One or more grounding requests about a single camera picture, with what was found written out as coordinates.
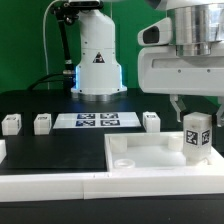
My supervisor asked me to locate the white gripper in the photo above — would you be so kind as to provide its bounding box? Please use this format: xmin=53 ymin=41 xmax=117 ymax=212
xmin=138 ymin=44 xmax=224 ymax=127

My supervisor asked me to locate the white square tabletop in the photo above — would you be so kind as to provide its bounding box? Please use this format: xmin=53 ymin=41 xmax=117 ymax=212
xmin=105 ymin=132 xmax=224 ymax=172

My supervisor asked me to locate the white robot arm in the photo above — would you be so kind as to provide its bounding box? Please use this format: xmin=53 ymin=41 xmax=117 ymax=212
xmin=69 ymin=0 xmax=224 ymax=126

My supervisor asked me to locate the white U-shaped obstacle fence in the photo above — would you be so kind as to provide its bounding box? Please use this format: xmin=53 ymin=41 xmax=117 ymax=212
xmin=0 ymin=139 xmax=224 ymax=203

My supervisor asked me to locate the white marker sheet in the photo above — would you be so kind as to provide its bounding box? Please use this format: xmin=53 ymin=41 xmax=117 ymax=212
xmin=53 ymin=112 xmax=141 ymax=129

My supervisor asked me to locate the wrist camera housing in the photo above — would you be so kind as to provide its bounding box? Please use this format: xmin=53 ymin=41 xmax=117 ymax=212
xmin=137 ymin=17 xmax=173 ymax=46

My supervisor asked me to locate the black cable bundle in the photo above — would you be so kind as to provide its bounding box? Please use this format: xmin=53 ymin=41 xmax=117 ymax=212
xmin=27 ymin=72 xmax=75 ymax=92

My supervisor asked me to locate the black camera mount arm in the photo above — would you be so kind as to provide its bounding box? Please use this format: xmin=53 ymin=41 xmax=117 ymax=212
xmin=51 ymin=3 xmax=79 ymax=75

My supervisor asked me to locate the white cable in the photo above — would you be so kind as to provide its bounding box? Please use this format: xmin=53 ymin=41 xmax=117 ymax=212
xmin=42 ymin=0 xmax=63 ymax=90

